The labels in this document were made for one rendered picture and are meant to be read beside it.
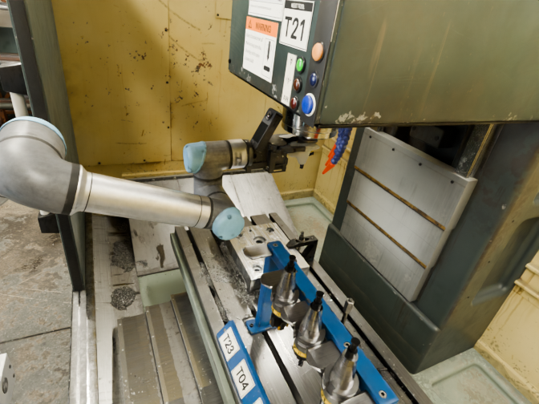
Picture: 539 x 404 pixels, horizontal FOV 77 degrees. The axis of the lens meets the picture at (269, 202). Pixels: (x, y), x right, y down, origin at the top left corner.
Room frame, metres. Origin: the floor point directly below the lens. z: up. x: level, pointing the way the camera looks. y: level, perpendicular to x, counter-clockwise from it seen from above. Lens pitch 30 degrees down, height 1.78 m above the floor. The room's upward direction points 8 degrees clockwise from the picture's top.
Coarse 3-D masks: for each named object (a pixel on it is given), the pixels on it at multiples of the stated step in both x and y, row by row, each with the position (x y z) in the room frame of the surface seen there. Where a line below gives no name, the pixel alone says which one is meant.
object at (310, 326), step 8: (312, 304) 0.47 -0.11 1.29; (312, 312) 0.46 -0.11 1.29; (320, 312) 0.46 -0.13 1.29; (304, 320) 0.46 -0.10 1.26; (312, 320) 0.45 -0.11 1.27; (320, 320) 0.46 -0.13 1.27; (304, 328) 0.46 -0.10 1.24; (312, 328) 0.45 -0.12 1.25; (320, 328) 0.46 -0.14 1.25; (304, 336) 0.45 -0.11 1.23; (312, 336) 0.45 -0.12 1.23
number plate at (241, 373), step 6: (240, 366) 0.55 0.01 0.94; (246, 366) 0.55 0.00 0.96; (234, 372) 0.55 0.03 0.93; (240, 372) 0.54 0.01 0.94; (246, 372) 0.54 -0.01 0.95; (234, 378) 0.53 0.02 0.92; (240, 378) 0.53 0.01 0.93; (246, 378) 0.52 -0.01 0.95; (252, 378) 0.52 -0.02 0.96; (240, 384) 0.52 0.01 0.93; (246, 384) 0.51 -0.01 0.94; (252, 384) 0.51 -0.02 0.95; (240, 390) 0.50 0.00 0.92; (246, 390) 0.50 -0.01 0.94; (240, 396) 0.49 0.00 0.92
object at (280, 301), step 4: (276, 284) 0.59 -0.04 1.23; (272, 288) 0.57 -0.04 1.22; (272, 292) 0.56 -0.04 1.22; (296, 292) 0.57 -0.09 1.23; (272, 296) 0.55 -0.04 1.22; (276, 296) 0.55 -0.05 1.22; (296, 296) 0.56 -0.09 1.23; (272, 300) 0.55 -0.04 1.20; (276, 300) 0.55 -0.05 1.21; (280, 300) 0.54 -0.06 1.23; (284, 300) 0.54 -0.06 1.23; (288, 300) 0.54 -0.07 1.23; (292, 300) 0.54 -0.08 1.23; (296, 300) 0.55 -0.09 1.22; (280, 304) 0.54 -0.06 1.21; (284, 304) 0.53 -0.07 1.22; (288, 304) 0.54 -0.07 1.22; (292, 304) 0.54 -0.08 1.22; (280, 308) 0.54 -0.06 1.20
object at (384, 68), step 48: (240, 0) 0.87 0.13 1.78; (384, 0) 0.57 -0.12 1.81; (432, 0) 0.62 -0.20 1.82; (480, 0) 0.67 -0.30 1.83; (528, 0) 0.73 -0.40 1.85; (240, 48) 0.85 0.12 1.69; (288, 48) 0.65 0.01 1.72; (336, 48) 0.54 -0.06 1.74; (384, 48) 0.58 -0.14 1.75; (432, 48) 0.63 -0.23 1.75; (480, 48) 0.69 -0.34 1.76; (528, 48) 0.76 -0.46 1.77; (336, 96) 0.55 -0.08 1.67; (384, 96) 0.60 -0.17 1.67; (432, 96) 0.65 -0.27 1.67; (480, 96) 0.72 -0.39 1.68; (528, 96) 0.80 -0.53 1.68
